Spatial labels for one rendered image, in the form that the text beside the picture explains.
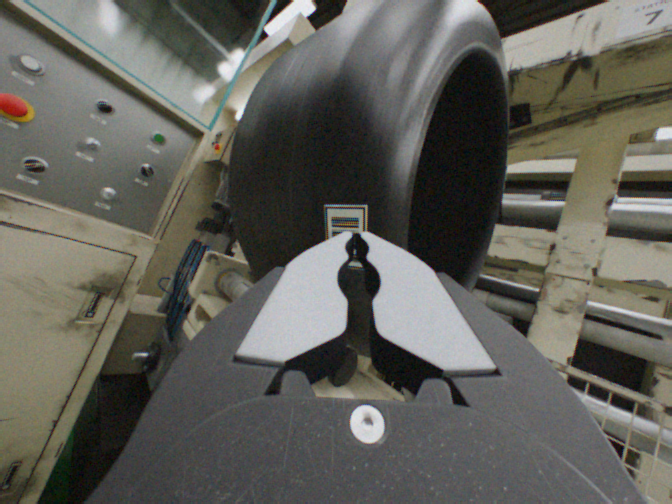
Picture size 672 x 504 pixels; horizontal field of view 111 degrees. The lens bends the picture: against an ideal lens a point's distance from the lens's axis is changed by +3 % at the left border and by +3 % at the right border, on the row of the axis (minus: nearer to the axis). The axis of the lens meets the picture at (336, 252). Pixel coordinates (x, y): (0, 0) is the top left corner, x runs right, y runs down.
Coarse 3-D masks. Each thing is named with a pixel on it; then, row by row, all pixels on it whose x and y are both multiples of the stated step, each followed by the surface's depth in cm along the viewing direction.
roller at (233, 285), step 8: (232, 272) 49; (224, 280) 47; (232, 280) 46; (240, 280) 45; (224, 288) 46; (232, 288) 44; (240, 288) 43; (248, 288) 42; (232, 296) 43; (352, 352) 27; (352, 360) 27; (344, 368) 26; (352, 368) 27; (328, 376) 26; (336, 376) 25; (344, 376) 27; (336, 384) 26; (344, 384) 27
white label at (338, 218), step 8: (328, 208) 21; (336, 208) 21; (344, 208) 20; (352, 208) 20; (360, 208) 20; (328, 216) 21; (336, 216) 21; (344, 216) 21; (352, 216) 20; (360, 216) 20; (328, 224) 22; (336, 224) 21; (344, 224) 21; (352, 224) 21; (360, 224) 20; (328, 232) 22; (336, 232) 21; (352, 232) 21; (360, 232) 21; (352, 264) 22; (360, 264) 22
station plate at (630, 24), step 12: (648, 0) 46; (660, 0) 45; (624, 12) 48; (636, 12) 47; (648, 12) 46; (660, 12) 45; (624, 24) 48; (636, 24) 46; (648, 24) 45; (660, 24) 44; (624, 36) 47
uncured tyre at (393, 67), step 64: (384, 0) 22; (448, 0) 24; (320, 64) 22; (384, 64) 20; (448, 64) 24; (256, 128) 28; (320, 128) 21; (384, 128) 20; (448, 128) 57; (256, 192) 28; (320, 192) 21; (384, 192) 22; (448, 192) 65; (256, 256) 34; (448, 256) 64
